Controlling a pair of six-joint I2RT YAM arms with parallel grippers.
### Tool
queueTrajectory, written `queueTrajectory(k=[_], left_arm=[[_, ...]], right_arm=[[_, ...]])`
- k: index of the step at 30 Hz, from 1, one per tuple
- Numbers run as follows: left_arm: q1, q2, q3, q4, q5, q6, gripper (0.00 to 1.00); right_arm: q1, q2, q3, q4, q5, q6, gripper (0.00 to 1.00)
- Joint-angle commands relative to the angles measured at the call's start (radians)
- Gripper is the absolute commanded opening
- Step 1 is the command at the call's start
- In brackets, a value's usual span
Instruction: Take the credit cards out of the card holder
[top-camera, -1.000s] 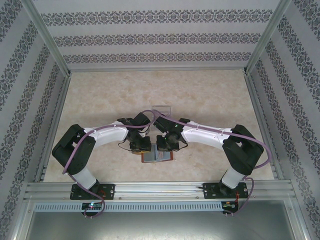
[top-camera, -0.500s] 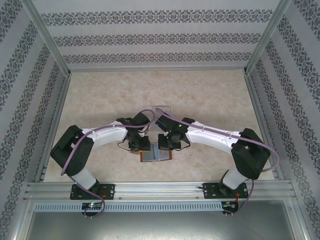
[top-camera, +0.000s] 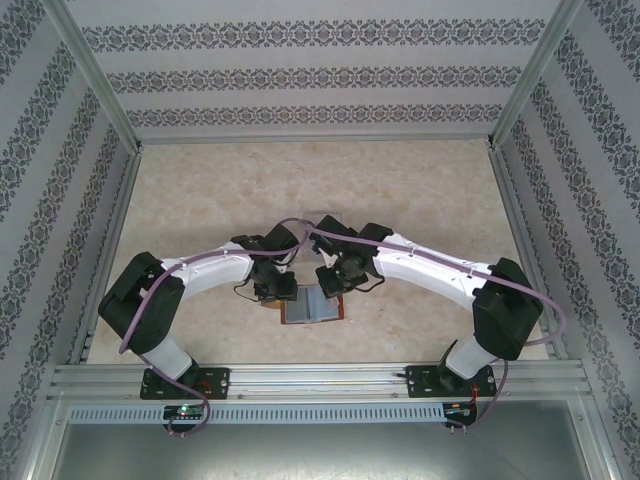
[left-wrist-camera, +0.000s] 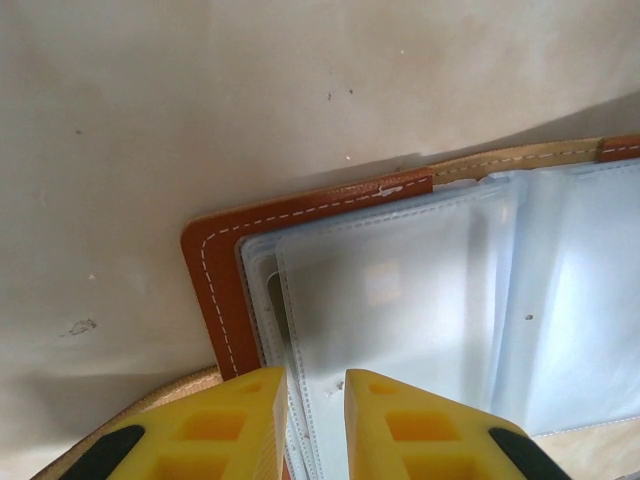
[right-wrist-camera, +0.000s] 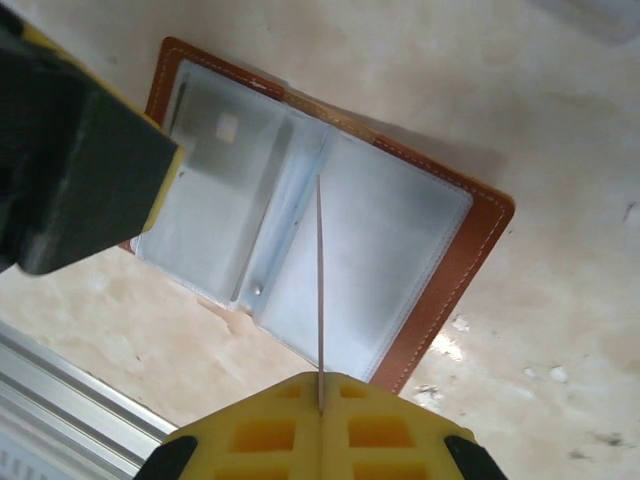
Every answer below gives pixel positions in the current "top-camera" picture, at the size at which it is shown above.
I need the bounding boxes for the brown leather card holder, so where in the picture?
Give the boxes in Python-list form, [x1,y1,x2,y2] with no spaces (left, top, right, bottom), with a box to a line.
[264,283,348,327]

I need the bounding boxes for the clear acrylic card box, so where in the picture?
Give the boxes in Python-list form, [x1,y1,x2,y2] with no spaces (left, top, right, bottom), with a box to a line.
[302,210,346,226]

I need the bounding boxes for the grey sheet metal panel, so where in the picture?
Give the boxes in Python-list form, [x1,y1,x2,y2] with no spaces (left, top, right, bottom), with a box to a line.
[49,399,609,480]

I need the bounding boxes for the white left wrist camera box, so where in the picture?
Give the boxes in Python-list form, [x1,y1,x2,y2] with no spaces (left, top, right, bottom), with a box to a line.
[275,249,299,275]

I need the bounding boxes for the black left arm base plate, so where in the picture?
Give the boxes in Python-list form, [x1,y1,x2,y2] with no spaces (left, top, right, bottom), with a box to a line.
[139,366,233,401]

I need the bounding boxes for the grey slotted cable duct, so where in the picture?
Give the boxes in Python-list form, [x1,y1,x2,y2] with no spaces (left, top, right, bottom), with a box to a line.
[67,402,447,425]

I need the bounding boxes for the aluminium back frame rail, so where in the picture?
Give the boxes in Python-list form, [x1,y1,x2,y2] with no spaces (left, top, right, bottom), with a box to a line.
[133,133,495,147]

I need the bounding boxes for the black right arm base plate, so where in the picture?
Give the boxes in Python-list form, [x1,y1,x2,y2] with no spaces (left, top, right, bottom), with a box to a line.
[405,363,499,400]

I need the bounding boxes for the aluminium table side rail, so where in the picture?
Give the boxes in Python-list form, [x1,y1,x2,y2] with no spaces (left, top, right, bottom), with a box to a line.
[67,147,146,365]
[487,144,570,360]

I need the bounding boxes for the aluminium frame post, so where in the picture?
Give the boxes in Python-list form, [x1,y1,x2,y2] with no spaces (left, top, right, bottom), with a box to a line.
[42,0,146,151]
[487,0,599,150]

